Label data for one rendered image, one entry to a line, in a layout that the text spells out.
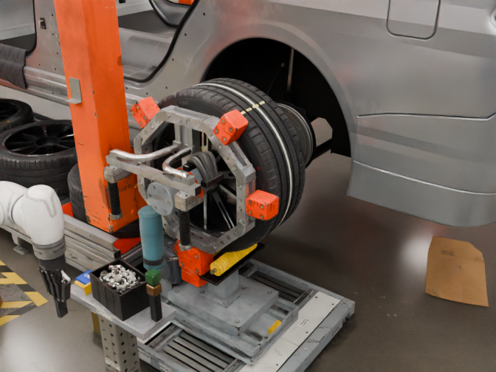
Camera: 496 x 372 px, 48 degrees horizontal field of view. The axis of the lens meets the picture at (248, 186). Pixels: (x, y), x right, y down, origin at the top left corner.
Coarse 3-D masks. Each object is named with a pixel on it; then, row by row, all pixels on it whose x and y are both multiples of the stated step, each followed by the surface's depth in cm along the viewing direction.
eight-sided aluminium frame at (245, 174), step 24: (168, 120) 201; (192, 120) 194; (216, 120) 193; (144, 144) 216; (216, 144) 191; (240, 168) 189; (144, 192) 225; (240, 192) 193; (168, 216) 229; (240, 216) 198; (192, 240) 219; (216, 240) 210
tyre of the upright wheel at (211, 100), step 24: (168, 96) 210; (192, 96) 202; (216, 96) 198; (240, 96) 202; (264, 96) 209; (264, 120) 199; (288, 120) 207; (240, 144) 197; (264, 144) 194; (288, 144) 203; (264, 168) 194; (288, 168) 202; (288, 192) 205; (288, 216) 219; (240, 240) 215
